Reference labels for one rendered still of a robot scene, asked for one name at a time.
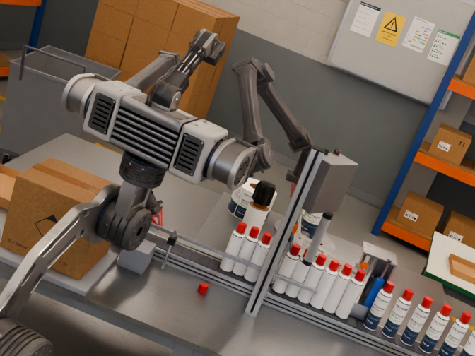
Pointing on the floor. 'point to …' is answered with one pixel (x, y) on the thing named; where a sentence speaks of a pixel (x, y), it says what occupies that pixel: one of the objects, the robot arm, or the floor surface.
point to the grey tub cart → (43, 99)
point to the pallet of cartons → (160, 41)
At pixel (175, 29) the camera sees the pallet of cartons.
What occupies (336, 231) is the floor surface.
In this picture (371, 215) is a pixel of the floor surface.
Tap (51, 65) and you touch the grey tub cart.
